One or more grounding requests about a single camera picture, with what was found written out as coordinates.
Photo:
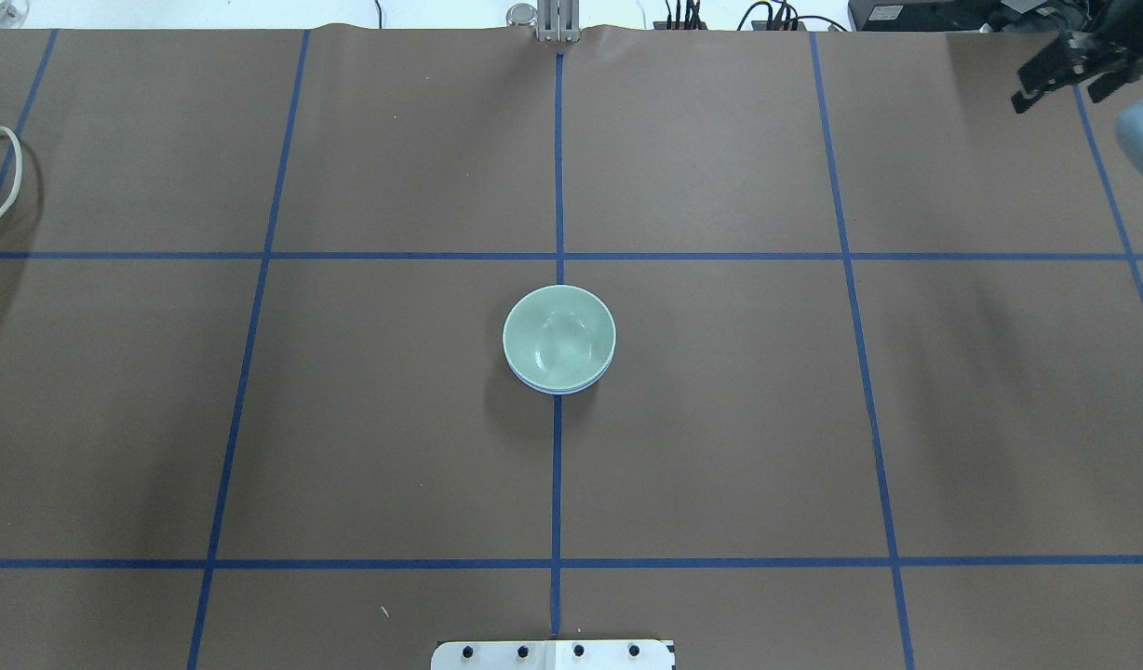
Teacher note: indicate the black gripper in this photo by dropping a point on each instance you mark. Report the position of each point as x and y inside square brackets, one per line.
[1126, 46]

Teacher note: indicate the green bowl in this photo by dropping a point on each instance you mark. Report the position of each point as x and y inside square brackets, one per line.
[559, 322]

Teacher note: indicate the blue bowl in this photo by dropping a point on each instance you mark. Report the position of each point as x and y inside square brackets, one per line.
[559, 377]

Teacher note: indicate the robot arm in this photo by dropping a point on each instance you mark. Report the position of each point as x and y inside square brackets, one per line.
[1129, 125]

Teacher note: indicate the black equipment box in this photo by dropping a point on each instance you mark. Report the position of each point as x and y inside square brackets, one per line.
[1015, 17]

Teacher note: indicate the white metal stand base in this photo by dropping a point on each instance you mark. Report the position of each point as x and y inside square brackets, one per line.
[555, 654]

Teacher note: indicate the aluminium camera post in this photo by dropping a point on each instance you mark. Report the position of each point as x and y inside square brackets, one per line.
[557, 21]

